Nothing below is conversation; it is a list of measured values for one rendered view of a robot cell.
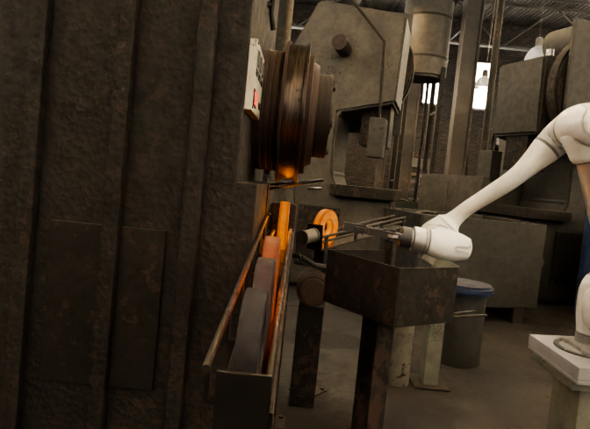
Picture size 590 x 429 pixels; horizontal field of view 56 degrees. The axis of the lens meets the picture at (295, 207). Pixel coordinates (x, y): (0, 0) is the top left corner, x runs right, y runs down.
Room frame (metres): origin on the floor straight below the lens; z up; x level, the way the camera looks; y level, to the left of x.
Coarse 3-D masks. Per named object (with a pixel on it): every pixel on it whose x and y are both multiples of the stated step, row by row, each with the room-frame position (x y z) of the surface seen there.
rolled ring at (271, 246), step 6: (264, 240) 1.15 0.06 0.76; (270, 240) 1.15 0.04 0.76; (276, 240) 1.15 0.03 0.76; (264, 246) 1.13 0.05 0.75; (270, 246) 1.13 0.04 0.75; (276, 246) 1.13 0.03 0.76; (264, 252) 1.11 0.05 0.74; (270, 252) 1.12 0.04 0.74; (276, 252) 1.12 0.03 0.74; (276, 258) 1.11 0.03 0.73; (276, 264) 1.10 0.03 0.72; (276, 270) 1.10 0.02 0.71; (276, 276) 1.24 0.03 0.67; (276, 282) 1.24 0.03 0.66; (276, 288) 1.23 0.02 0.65
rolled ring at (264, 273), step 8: (256, 264) 0.96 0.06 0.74; (264, 264) 0.96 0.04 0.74; (272, 264) 0.97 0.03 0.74; (256, 272) 0.94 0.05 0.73; (264, 272) 0.94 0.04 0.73; (272, 272) 0.95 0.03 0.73; (256, 280) 0.93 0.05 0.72; (264, 280) 0.93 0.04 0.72; (272, 280) 0.94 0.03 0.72; (264, 288) 0.92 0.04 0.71; (272, 288) 1.05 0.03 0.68; (272, 296) 1.06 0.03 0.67; (264, 352) 0.93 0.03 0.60
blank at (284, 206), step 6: (282, 204) 1.90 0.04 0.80; (288, 204) 1.90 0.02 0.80; (282, 210) 1.88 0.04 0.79; (288, 210) 1.88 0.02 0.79; (282, 216) 1.87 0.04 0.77; (288, 216) 1.87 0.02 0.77; (282, 222) 1.86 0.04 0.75; (288, 222) 1.98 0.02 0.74; (282, 228) 1.86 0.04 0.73; (282, 234) 1.87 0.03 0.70; (282, 240) 1.89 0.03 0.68
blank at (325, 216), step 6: (324, 210) 2.32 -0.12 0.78; (330, 210) 2.33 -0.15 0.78; (318, 216) 2.29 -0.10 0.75; (324, 216) 2.29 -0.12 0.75; (330, 216) 2.33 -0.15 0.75; (336, 216) 2.37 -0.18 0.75; (318, 222) 2.28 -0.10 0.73; (324, 222) 2.30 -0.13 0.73; (330, 222) 2.35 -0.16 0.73; (336, 222) 2.38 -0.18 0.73; (324, 228) 2.30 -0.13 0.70; (330, 228) 2.36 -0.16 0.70; (336, 228) 2.38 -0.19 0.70; (324, 234) 2.31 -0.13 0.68
